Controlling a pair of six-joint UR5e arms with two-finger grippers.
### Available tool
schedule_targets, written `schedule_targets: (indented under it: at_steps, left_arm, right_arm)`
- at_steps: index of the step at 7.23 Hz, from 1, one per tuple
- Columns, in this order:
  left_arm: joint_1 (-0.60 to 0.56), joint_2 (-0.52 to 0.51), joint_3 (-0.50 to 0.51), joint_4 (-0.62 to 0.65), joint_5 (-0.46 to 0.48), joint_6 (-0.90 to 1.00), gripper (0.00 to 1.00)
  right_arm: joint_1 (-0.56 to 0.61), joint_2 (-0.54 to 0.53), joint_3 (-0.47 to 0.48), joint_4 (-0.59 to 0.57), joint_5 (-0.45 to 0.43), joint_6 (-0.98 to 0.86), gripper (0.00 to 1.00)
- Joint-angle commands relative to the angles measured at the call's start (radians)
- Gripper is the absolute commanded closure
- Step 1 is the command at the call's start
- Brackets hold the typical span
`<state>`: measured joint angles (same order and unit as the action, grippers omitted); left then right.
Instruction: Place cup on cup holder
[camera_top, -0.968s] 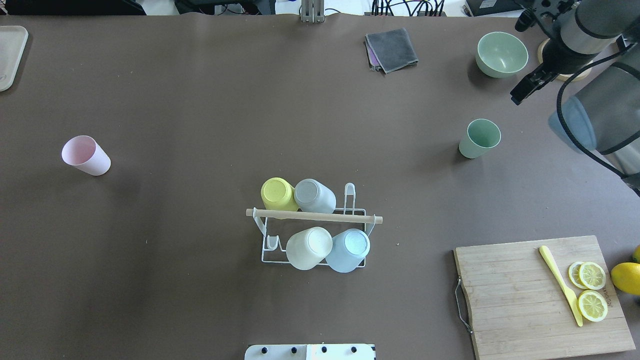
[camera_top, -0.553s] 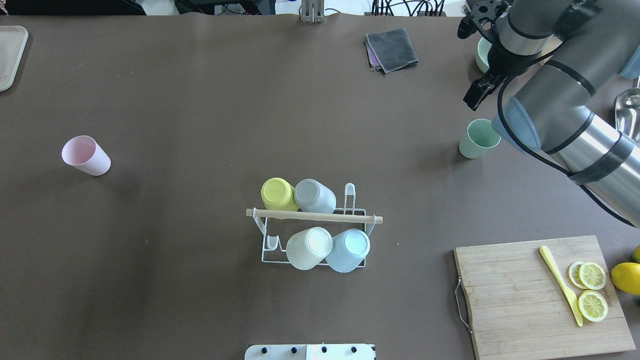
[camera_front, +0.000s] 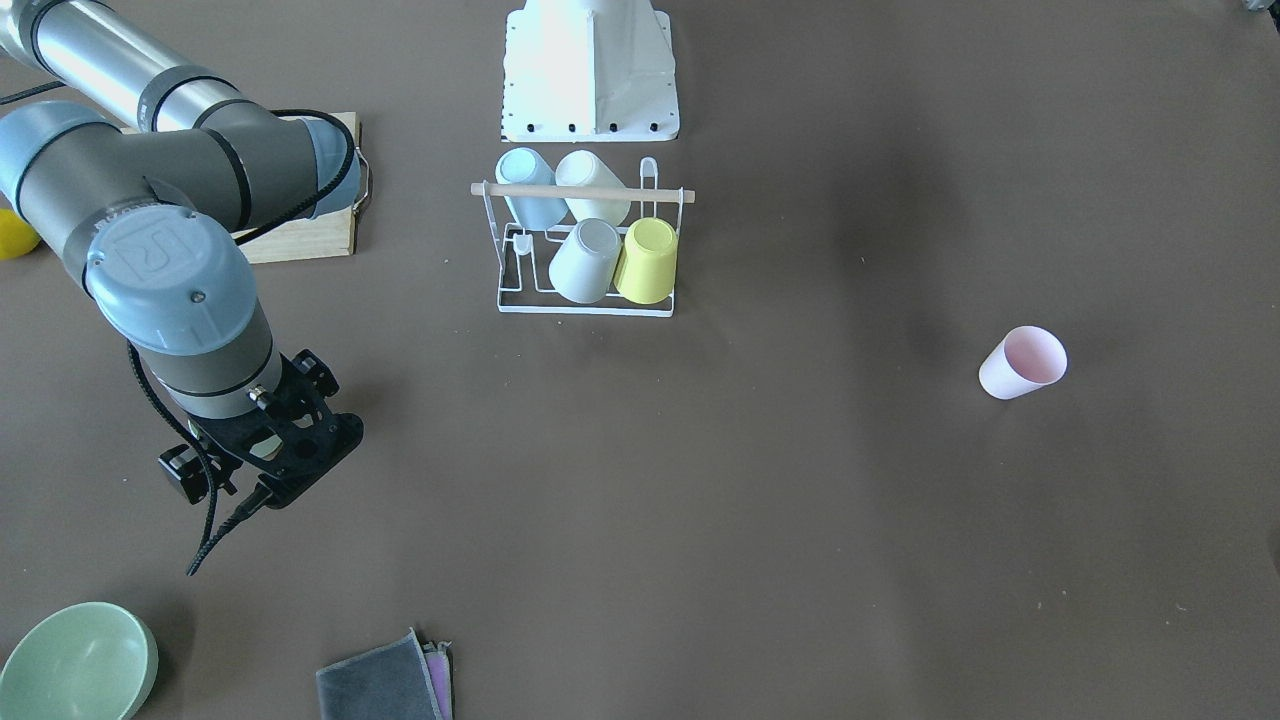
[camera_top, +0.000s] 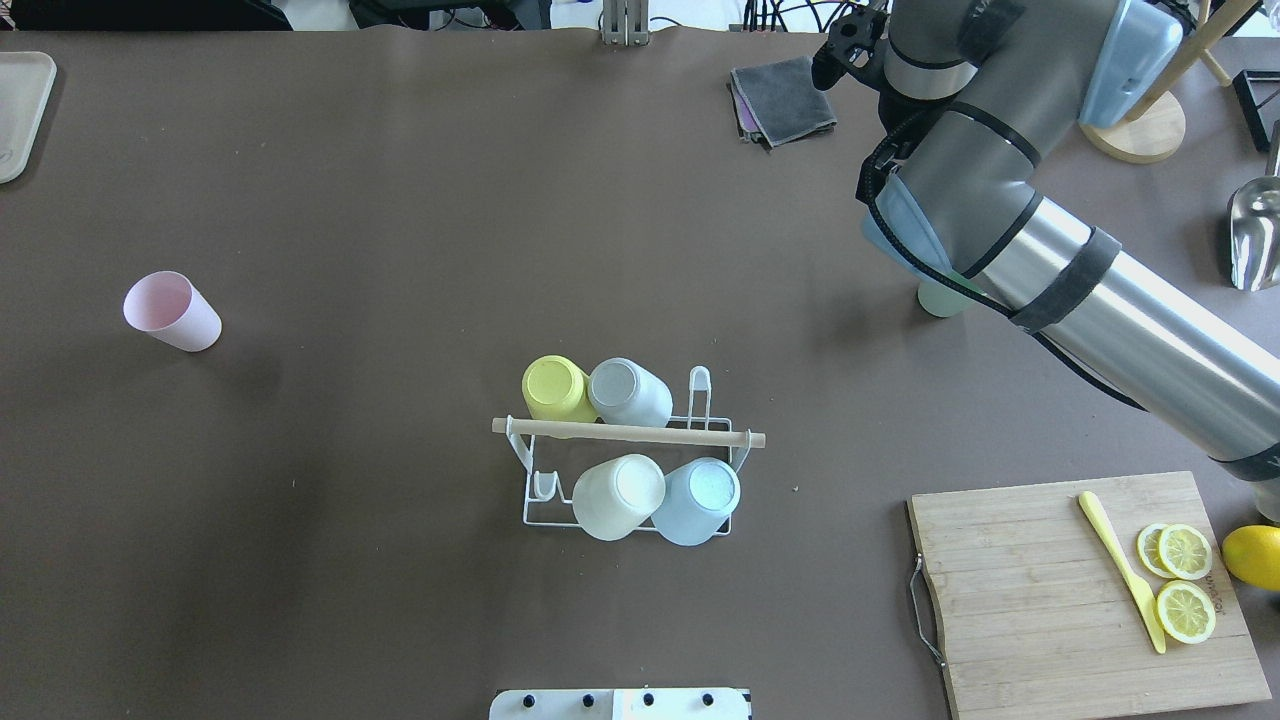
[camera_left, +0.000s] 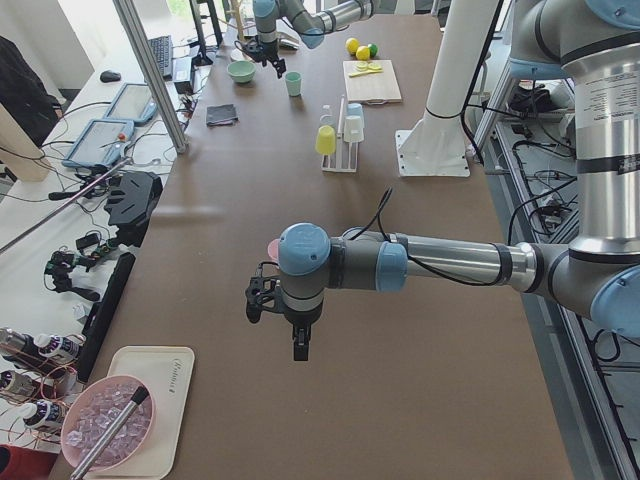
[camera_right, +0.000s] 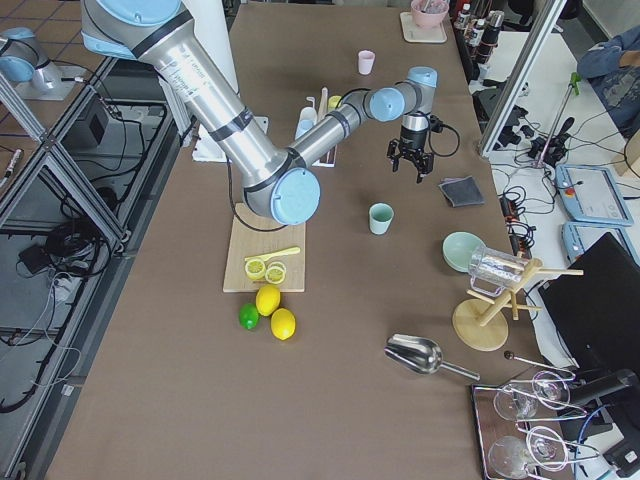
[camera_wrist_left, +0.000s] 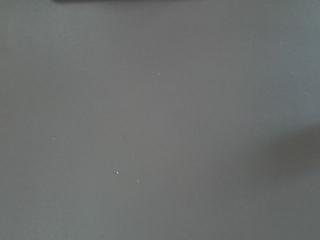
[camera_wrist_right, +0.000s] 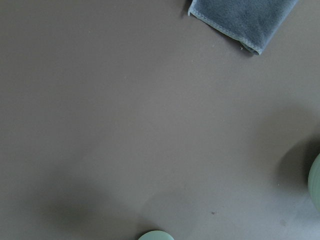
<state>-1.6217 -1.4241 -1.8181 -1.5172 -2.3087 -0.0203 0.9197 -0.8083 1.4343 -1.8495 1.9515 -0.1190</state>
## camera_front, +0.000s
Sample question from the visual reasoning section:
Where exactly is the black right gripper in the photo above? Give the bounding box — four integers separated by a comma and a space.
157, 348, 364, 510

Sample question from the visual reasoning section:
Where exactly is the pink cup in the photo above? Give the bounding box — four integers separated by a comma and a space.
978, 325, 1069, 400

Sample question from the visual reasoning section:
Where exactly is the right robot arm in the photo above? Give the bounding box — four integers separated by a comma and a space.
3, 1, 364, 512

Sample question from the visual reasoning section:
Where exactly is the grey cup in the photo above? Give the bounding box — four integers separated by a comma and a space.
548, 218, 621, 304

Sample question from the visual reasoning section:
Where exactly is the light blue cup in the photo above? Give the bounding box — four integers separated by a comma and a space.
495, 147, 570, 231

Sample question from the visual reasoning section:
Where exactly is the yellow cup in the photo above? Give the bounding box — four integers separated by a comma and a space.
613, 217, 678, 305

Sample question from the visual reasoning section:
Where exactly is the cream white cup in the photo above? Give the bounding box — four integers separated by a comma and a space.
556, 150, 632, 227

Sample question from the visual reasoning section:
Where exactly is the wooden cutting board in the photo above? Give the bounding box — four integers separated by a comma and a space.
120, 111, 372, 266

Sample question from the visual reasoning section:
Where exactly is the grey folded cloth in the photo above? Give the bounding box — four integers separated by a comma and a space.
316, 630, 454, 719

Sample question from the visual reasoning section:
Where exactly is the green bowl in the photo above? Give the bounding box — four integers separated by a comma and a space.
1, 602, 159, 719

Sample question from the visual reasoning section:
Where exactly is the whole yellow lemon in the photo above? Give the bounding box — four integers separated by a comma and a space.
0, 208, 41, 261

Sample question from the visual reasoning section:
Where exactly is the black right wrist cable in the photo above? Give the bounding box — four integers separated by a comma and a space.
125, 340, 271, 578

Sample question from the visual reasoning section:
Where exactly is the white wire cup rack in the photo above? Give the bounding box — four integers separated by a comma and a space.
470, 158, 698, 318

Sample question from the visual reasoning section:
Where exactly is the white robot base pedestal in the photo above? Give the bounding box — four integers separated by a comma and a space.
500, 1, 681, 143

